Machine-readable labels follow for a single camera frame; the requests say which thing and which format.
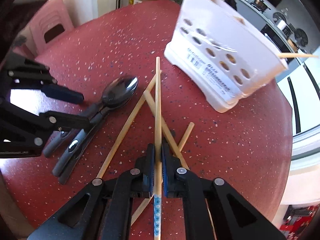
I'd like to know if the crossed bamboo chopstick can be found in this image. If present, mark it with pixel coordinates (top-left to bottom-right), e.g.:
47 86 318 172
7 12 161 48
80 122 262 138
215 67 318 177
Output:
143 90 189 169

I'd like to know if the pink plastic stool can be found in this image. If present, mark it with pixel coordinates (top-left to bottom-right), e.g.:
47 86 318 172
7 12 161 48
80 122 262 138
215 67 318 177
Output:
13 0 74 59

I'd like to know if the cooking pot on stove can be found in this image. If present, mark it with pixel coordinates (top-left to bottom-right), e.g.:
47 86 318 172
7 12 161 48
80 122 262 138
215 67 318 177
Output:
250 0 271 13

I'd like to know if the white plastic utensil holder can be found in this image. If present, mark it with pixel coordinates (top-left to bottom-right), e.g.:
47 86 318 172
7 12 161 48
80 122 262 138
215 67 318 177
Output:
164 0 288 113

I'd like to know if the dark grey-handled utensil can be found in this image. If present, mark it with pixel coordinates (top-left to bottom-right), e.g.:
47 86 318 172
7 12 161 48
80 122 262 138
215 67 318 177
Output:
58 119 105 185

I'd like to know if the steel spoon grey handle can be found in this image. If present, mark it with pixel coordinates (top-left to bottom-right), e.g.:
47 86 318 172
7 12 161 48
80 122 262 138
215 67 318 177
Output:
42 75 138 158

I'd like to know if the chopstick with blue pattern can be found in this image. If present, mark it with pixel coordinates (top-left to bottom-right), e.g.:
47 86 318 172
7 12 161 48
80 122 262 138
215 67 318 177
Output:
153 57 162 240

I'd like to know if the chopstick in holder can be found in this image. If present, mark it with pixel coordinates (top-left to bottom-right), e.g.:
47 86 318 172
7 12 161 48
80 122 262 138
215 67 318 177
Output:
277 53 319 59

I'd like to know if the black built-in oven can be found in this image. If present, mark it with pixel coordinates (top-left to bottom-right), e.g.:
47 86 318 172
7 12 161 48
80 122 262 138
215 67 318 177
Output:
260 24 293 53

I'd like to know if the long bamboo chopstick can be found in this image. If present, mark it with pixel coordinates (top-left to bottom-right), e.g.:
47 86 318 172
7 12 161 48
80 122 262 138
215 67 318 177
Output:
96 70 163 179

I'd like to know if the short bamboo chopstick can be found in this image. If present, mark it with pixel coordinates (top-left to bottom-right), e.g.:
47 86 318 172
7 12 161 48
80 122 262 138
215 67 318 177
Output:
131 122 195 225

